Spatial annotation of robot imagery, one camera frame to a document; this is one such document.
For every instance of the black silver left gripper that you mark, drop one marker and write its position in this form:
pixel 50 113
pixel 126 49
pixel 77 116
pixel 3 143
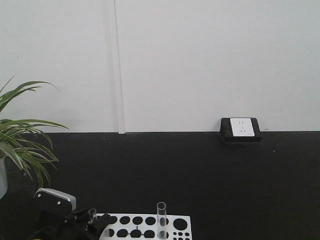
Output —
pixel 59 218

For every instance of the short clear test tube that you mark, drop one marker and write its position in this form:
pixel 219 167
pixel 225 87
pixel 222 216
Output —
pixel 92 214

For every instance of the tall clear test tube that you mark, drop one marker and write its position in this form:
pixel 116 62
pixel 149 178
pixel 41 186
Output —
pixel 161 220

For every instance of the white test tube rack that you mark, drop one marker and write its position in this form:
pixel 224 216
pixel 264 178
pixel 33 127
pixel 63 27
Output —
pixel 134 226

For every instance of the white plant pot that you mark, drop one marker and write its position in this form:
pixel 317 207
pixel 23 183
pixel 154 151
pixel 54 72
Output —
pixel 3 178

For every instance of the black socket base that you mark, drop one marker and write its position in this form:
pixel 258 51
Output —
pixel 227 136

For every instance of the white wall socket plate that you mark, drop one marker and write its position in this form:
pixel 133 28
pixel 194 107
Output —
pixel 242 127

